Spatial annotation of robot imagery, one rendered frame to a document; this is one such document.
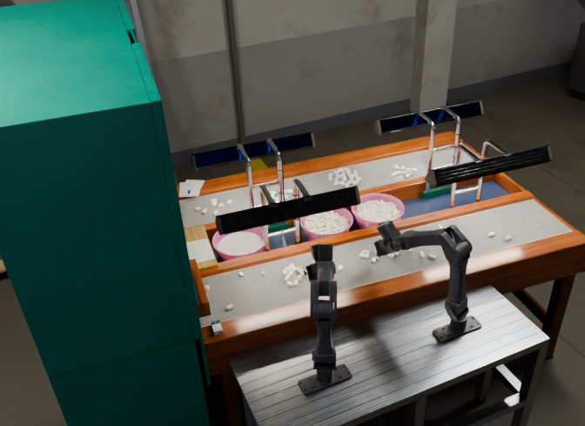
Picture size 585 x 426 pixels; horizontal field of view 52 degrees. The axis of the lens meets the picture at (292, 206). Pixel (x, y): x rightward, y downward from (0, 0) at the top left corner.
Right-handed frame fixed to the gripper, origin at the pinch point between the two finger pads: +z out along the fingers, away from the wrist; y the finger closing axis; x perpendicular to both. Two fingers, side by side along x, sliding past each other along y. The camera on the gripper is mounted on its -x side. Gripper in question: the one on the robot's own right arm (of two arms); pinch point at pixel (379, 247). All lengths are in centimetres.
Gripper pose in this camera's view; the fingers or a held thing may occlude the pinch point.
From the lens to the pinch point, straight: 271.1
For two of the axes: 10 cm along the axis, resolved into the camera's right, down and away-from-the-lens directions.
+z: -2.1, 1.5, 9.6
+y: -9.5, 2.1, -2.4
